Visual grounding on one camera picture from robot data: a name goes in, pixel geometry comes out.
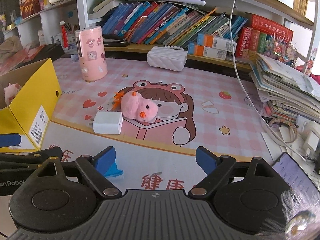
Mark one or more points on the lower orange white box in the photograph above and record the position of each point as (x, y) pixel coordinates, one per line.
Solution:
(199, 50)

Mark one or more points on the small white box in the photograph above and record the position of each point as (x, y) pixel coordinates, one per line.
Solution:
(108, 123)

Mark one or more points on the pink cartoon desk mat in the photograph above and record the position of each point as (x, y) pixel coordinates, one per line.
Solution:
(195, 108)

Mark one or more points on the white bookshelf frame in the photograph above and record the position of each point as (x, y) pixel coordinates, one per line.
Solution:
(200, 0)

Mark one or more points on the pink pig plush toy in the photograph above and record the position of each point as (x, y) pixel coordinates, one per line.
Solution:
(10, 92)

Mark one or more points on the pink cylindrical container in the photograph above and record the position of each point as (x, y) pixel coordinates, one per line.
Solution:
(91, 53)

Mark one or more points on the white quilted handbag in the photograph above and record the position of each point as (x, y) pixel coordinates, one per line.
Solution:
(168, 57)

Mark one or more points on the black smartphone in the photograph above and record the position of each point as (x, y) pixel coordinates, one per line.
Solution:
(299, 175)

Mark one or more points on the pink duck plush toy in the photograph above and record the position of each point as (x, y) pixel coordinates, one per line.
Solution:
(133, 106)

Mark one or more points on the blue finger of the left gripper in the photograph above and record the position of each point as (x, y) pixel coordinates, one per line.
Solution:
(11, 139)

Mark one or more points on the stack of papers and notebooks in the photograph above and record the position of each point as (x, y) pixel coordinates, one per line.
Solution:
(285, 91)

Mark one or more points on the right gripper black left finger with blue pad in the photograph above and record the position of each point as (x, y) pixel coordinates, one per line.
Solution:
(93, 169)

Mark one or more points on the white power strip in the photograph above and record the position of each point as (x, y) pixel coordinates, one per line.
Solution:
(310, 134)

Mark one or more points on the upper orange white box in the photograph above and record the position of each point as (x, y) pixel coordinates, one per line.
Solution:
(216, 42)

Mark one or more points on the red dictionary book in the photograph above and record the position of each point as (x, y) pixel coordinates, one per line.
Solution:
(269, 27)

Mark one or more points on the blue toy shoe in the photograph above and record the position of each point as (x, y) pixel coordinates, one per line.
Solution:
(113, 172)

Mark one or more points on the orange white box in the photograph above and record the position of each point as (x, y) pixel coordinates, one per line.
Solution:
(216, 42)
(199, 50)

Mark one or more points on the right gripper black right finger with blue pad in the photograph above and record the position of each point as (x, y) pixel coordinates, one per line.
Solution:
(218, 171)

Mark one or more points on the row of leaning books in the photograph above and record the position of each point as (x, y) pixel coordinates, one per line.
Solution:
(164, 23)

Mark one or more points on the red fortune god figure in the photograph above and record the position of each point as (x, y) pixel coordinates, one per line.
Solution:
(30, 7)

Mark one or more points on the yellow cardboard box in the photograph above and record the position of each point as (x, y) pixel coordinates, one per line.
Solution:
(30, 111)

